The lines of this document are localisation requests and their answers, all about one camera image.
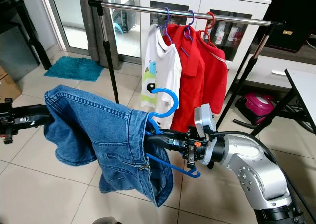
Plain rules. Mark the grey curtain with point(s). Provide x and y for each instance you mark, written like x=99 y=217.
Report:
x=96 y=31

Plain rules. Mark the red plastic hanger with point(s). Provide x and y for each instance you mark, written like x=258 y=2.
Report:
x=213 y=20

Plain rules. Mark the red shirt white trim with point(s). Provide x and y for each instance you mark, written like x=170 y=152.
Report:
x=216 y=75

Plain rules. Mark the white low drawer cabinet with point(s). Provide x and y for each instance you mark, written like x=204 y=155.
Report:
x=271 y=68

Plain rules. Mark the chrome clothes rack black legs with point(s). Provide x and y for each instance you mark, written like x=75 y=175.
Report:
x=128 y=7

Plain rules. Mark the cardboard box printed C/NO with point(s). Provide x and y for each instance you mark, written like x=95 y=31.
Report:
x=9 y=88

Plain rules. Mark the grey panel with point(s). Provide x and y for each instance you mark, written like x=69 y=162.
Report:
x=17 y=53

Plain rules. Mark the aluminium sliding glass door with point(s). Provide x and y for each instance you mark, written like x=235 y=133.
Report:
x=66 y=16

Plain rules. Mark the black box gold label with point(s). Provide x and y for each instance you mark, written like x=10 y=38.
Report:
x=291 y=11

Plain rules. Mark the white monster print T-shirt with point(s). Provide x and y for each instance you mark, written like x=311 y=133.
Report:
x=160 y=61

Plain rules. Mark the magenta vacuum cleaner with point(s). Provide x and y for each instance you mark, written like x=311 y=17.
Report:
x=256 y=105

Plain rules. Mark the purple plastic hanger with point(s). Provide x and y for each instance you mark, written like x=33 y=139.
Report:
x=167 y=16
x=191 y=19

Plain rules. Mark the teal floor mat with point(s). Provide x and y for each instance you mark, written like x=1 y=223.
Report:
x=74 y=68

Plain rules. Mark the blue denim shorts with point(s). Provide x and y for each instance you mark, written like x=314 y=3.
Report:
x=103 y=135

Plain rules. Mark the plain red shirt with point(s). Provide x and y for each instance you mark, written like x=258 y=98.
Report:
x=192 y=70

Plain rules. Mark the blue plastic hanger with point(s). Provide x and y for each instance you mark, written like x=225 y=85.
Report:
x=177 y=99

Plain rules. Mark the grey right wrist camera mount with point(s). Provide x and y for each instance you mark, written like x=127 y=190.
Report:
x=203 y=117

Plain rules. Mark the black desk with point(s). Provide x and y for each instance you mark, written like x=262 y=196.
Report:
x=37 y=36

